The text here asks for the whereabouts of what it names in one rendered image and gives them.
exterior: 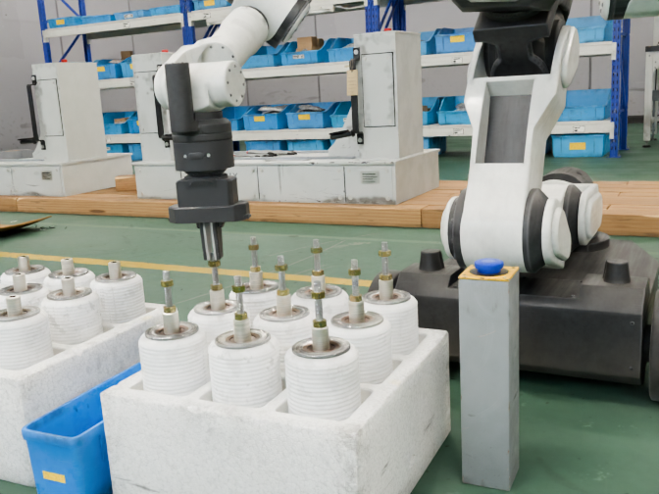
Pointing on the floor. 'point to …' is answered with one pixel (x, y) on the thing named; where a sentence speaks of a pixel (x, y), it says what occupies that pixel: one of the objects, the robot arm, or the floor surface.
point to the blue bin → (73, 444)
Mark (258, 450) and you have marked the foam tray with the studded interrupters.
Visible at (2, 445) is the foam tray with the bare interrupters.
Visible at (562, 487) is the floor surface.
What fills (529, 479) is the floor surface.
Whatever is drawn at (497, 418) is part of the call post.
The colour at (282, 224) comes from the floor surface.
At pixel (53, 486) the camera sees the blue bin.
